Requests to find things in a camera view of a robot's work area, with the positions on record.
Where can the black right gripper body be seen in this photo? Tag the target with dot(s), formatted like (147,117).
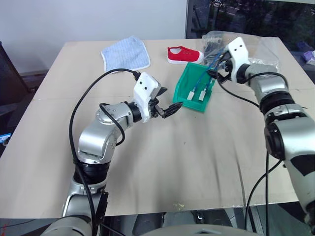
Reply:
(227,65)

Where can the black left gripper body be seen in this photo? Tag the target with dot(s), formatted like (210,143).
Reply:
(155,108)

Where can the white coupler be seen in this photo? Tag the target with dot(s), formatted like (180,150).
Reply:
(191,95)
(202,95)

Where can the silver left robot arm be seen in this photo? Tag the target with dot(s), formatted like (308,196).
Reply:
(93,140)

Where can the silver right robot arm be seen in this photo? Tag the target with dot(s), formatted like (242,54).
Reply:
(290,132)

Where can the green plastic bin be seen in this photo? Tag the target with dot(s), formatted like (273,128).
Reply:
(183,98)

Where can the red canvas shoe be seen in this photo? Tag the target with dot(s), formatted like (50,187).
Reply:
(184,55)

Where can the clear plastic bag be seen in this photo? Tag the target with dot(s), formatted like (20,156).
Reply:
(265,49)

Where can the blue striped cloth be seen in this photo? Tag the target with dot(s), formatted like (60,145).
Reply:
(126,54)

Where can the dark window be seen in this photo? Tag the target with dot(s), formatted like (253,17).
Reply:
(258,17)

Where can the purple object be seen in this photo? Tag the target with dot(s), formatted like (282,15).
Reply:
(309,57)

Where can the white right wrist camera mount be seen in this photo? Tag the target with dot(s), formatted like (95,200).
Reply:
(237,54)

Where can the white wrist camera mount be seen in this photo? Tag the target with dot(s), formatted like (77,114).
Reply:
(237,54)
(145,86)

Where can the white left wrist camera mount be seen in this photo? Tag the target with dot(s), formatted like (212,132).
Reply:
(145,86)

